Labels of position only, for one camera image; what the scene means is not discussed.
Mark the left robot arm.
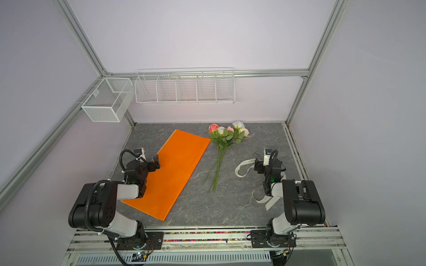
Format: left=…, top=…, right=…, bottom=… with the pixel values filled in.
left=68, top=152, right=160, bottom=250

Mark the small white mesh basket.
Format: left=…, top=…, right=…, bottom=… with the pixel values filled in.
left=82, top=78, right=135, bottom=123

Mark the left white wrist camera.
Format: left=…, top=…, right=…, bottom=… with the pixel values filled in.
left=133, top=147, right=146, bottom=162

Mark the orange wrapping paper sheet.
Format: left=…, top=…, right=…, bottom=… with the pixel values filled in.
left=122, top=130, right=211, bottom=221

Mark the cream fake rose stem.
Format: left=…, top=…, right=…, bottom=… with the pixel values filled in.
left=212, top=127, right=250, bottom=187

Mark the white printed ribbon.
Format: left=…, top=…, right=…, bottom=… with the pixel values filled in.
left=234, top=158, right=286, bottom=211

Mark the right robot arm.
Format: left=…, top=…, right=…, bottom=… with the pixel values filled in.
left=254, top=159, right=326, bottom=247

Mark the long white wire basket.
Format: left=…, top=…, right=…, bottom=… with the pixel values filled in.
left=134, top=68, right=236, bottom=104

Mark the aluminium front rail frame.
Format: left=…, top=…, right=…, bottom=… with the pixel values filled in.
left=59, top=225, right=355, bottom=266

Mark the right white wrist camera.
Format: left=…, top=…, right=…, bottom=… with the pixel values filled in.
left=263, top=148, right=273, bottom=166

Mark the pink fake rose stem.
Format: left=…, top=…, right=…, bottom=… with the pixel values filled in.
left=203, top=124, right=224, bottom=184

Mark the white fake rose stem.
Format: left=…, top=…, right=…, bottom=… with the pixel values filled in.
left=212, top=120, right=246, bottom=192

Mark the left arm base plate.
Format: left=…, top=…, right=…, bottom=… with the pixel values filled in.
left=116, top=231, right=164, bottom=251

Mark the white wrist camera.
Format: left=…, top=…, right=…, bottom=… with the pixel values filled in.
left=263, top=148, right=273, bottom=166
left=133, top=147, right=146, bottom=162

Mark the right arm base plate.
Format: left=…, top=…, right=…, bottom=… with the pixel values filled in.
left=246, top=229, right=296, bottom=248

